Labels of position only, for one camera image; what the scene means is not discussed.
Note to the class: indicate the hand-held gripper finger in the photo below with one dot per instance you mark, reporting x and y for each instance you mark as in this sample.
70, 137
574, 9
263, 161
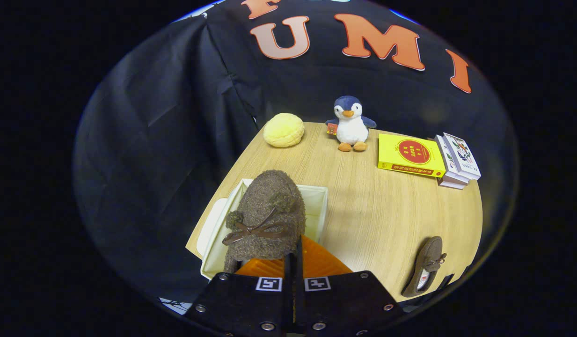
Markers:
288, 290
300, 290

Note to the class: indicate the cream fabric storage box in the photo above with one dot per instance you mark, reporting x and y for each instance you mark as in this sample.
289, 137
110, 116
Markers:
316, 206

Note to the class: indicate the brown fuzzy shoe with bow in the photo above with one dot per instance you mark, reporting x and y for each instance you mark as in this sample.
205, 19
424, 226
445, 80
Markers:
428, 257
269, 206

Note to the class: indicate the yellow bun plush toy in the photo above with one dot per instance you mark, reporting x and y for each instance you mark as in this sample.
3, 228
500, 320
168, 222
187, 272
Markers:
283, 130

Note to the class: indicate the penguin plush toy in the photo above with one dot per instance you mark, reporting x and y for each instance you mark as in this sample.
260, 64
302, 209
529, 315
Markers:
351, 128

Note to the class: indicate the yellow book with red circle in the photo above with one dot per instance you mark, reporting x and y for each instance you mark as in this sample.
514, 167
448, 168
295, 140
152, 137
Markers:
410, 154

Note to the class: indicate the white illustrated book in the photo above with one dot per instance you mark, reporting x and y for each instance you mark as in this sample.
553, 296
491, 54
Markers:
445, 157
461, 154
449, 184

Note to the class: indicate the black backdrop cloth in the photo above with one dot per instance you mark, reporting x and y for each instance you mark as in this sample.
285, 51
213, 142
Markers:
152, 140

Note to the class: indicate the black plastic bracket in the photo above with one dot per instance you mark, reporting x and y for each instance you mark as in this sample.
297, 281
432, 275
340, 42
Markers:
446, 281

